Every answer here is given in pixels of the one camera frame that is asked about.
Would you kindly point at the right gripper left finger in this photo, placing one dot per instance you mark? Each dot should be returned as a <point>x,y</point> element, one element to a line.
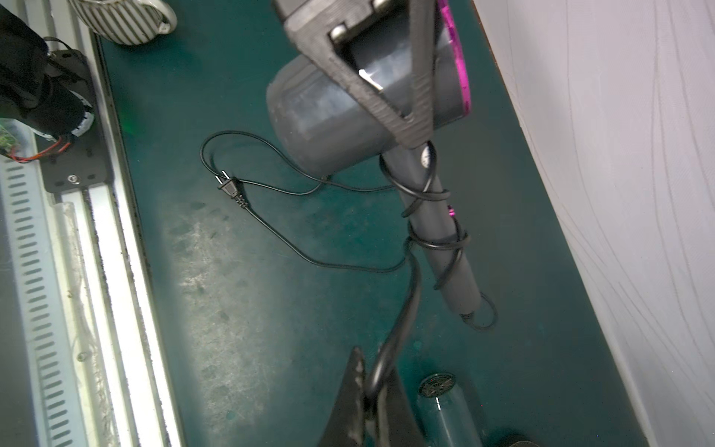
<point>346,425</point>

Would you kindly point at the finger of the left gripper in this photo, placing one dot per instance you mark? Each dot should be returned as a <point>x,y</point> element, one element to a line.
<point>312,112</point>

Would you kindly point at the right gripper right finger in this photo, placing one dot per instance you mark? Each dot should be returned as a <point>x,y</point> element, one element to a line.
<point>395,422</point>

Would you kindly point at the green hair dryer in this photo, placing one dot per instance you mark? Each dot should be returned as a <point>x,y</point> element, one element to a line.
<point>445,415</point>

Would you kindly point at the black hair dryer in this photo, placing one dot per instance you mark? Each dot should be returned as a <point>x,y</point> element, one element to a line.
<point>414,171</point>

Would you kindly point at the green table mat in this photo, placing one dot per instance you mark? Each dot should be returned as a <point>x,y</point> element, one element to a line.
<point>256,339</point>

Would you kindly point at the striped ceramic mug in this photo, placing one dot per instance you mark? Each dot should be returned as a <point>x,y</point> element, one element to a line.
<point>127,22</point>

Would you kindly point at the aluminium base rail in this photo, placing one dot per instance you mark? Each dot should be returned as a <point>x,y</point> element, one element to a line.
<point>122,375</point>

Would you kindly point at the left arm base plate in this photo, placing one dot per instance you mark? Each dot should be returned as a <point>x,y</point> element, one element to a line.
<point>85,161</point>

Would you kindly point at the white slotted cable duct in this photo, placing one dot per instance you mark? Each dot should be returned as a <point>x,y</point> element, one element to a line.
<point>58,411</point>

